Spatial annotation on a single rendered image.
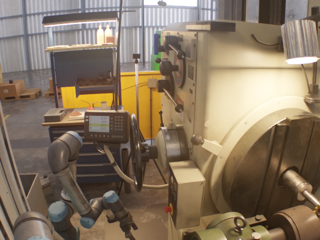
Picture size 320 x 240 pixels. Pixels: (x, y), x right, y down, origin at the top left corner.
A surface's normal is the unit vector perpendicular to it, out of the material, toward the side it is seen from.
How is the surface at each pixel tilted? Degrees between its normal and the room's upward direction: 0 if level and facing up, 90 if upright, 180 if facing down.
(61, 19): 58
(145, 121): 90
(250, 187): 90
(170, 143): 48
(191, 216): 90
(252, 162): 90
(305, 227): 32
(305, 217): 13
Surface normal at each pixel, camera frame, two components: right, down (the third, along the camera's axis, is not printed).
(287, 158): 0.18, 0.36
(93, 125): -0.07, 0.03
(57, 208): -0.03, -0.88
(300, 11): -0.98, 0.07
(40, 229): 0.47, -0.88
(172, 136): 0.09, -0.65
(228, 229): -0.35, -0.85
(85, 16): 0.11, -0.19
